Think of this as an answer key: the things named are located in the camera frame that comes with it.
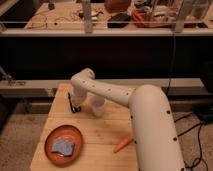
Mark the black whiteboard eraser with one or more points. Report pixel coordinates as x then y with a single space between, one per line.
73 109

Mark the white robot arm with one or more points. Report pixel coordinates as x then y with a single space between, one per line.
154 131

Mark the clear plastic cup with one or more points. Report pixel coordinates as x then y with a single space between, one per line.
97 105

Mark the orange carrot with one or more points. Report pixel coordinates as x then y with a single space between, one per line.
123 142

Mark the black bowl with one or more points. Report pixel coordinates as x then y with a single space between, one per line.
119 20

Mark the orange plate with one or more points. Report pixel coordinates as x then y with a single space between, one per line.
66 132

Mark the blue sponge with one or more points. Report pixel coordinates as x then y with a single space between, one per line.
63 147

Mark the red container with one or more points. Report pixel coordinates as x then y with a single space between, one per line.
141 20

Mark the grey metal post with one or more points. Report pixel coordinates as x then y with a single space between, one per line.
184 10
86 6

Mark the grey metal post right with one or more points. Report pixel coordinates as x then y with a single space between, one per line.
184 10

